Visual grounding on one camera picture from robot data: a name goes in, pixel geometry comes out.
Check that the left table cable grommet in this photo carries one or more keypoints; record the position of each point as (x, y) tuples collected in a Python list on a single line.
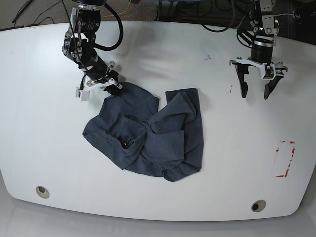
[(42, 192)]

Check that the right table cable grommet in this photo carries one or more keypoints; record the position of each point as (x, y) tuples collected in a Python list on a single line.
[(258, 206)]

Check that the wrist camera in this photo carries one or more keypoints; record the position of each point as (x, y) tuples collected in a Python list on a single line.
[(83, 95), (267, 71)]

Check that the red tape rectangle marking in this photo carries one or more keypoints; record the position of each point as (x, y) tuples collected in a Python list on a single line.
[(284, 156)]

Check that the dark blue t-shirt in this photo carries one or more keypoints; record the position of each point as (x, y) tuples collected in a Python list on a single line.
[(139, 136)]

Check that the table cable grommet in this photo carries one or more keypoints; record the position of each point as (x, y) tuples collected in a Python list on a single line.
[(42, 192), (258, 206)]

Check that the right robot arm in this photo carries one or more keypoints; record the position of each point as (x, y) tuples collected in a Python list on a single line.
[(80, 46)]

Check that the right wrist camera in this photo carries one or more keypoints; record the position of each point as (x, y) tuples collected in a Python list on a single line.
[(83, 95)]

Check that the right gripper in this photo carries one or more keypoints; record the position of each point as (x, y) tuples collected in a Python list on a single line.
[(100, 74)]

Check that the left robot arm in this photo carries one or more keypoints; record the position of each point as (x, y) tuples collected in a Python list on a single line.
[(263, 23)]

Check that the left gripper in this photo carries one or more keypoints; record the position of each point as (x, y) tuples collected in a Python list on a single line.
[(261, 52)]

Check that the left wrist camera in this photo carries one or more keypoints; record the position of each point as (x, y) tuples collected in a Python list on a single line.
[(267, 71)]

